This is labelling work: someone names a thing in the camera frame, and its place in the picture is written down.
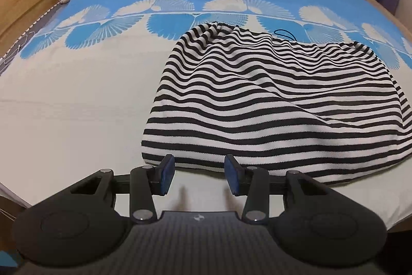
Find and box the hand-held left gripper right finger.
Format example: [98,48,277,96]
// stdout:
[224,154,335,224]

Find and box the blue white patterned bedsheet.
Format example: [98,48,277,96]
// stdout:
[0,0,412,230]

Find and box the grey mattress edge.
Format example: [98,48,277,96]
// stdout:
[0,3,61,76]

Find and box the black white striped garment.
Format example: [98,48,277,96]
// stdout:
[141,22,412,187]

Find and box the black elastic cord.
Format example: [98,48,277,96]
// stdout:
[273,29,297,41]

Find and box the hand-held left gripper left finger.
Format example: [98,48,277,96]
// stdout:
[64,154,176,224]

